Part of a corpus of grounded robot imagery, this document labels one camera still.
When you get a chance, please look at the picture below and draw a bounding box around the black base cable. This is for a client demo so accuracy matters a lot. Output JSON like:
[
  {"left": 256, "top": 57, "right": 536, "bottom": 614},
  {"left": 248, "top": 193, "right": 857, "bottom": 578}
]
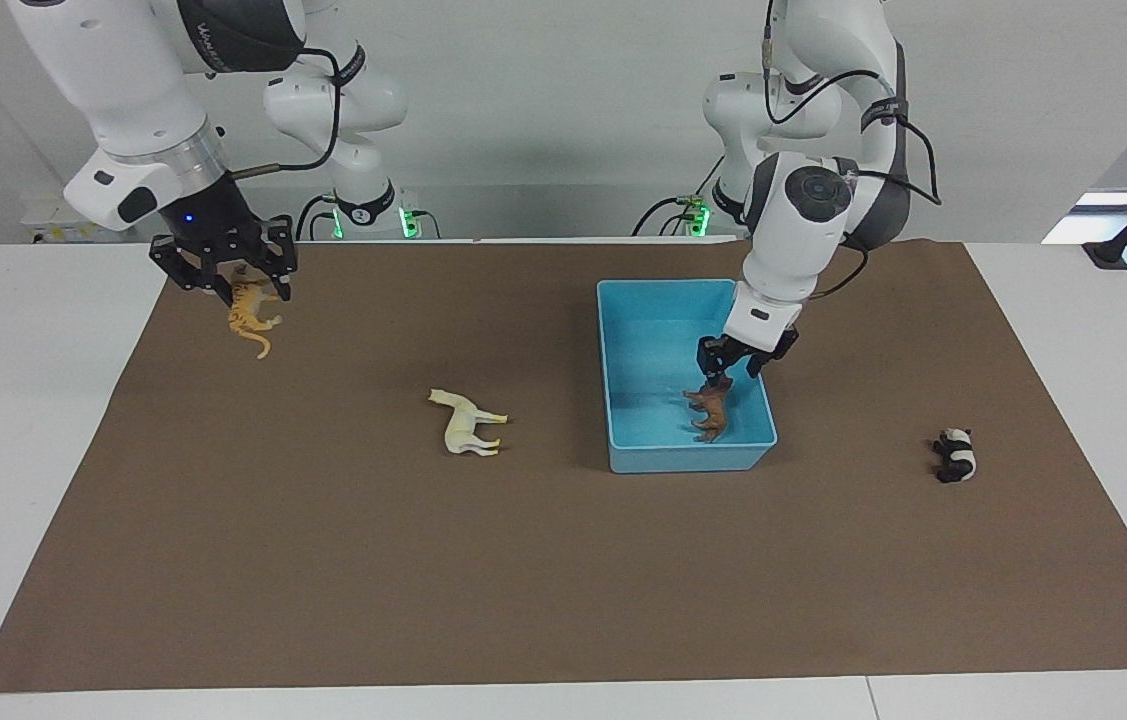
[
  {"left": 631, "top": 150, "right": 724, "bottom": 239},
  {"left": 296, "top": 192, "right": 339, "bottom": 241}
]

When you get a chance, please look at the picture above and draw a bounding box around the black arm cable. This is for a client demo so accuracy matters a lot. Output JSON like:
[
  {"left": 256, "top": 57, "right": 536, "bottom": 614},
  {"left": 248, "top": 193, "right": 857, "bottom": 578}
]
[
  {"left": 228, "top": 45, "right": 342, "bottom": 181},
  {"left": 763, "top": 0, "right": 944, "bottom": 301}
]

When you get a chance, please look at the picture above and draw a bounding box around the orange striped tiger toy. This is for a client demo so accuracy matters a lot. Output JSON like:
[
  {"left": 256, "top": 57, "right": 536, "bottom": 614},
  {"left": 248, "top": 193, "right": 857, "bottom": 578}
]
[{"left": 226, "top": 278, "right": 282, "bottom": 359}]

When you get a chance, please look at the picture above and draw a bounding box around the black right base cable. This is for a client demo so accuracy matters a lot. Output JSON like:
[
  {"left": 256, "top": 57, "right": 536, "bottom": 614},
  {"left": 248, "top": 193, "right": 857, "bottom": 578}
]
[{"left": 296, "top": 192, "right": 339, "bottom": 241}]

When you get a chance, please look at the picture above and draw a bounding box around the black left base cable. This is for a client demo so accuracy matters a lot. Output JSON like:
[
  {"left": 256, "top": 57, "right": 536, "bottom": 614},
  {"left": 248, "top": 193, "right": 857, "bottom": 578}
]
[{"left": 631, "top": 150, "right": 724, "bottom": 239}]

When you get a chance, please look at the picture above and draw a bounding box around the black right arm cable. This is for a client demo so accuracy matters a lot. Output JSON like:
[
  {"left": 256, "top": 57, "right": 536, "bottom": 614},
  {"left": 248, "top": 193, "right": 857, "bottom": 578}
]
[{"left": 228, "top": 45, "right": 342, "bottom": 181}]

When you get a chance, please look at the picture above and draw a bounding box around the brown table mat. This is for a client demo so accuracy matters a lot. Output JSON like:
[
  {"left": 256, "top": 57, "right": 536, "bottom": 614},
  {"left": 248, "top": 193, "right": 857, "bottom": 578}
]
[{"left": 0, "top": 240, "right": 1127, "bottom": 694}]

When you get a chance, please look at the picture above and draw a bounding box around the light blue storage box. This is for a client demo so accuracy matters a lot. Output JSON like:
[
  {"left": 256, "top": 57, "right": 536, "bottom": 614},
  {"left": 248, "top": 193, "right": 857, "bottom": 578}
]
[{"left": 596, "top": 278, "right": 780, "bottom": 475}]

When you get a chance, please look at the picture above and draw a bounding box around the cream white horse toy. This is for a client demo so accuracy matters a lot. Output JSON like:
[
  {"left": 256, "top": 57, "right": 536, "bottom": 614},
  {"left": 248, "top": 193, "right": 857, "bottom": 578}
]
[{"left": 427, "top": 388, "right": 510, "bottom": 458}]

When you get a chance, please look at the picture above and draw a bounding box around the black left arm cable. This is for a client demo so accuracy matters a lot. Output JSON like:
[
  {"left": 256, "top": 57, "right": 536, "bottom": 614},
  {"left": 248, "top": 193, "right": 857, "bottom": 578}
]
[{"left": 763, "top": 0, "right": 944, "bottom": 301}]

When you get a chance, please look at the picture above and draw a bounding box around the brown lion toy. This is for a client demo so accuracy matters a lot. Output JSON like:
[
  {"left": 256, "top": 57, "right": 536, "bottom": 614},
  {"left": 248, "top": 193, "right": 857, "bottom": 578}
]
[{"left": 683, "top": 378, "right": 736, "bottom": 443}]

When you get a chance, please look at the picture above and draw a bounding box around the white box by wall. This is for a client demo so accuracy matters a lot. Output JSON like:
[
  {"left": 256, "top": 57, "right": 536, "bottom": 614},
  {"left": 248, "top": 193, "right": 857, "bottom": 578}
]
[{"left": 21, "top": 193, "right": 84, "bottom": 244}]

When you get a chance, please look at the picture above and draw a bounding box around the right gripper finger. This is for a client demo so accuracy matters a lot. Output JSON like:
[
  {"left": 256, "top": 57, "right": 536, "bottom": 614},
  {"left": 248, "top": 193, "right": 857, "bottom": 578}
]
[
  {"left": 148, "top": 238, "right": 229, "bottom": 303},
  {"left": 243, "top": 215, "right": 299, "bottom": 303}
]

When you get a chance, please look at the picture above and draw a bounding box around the black white panda toy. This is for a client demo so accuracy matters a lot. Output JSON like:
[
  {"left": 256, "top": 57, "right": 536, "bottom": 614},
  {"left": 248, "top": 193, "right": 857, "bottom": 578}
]
[{"left": 930, "top": 427, "right": 977, "bottom": 485}]

